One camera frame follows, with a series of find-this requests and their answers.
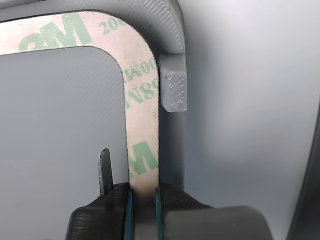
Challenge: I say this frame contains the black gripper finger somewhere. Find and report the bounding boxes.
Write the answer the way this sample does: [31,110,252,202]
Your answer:
[65,148,136,240]
[154,183,270,240]

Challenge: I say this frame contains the grey 3D-printed frame holder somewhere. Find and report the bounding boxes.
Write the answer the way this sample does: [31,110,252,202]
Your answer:
[0,0,189,240]

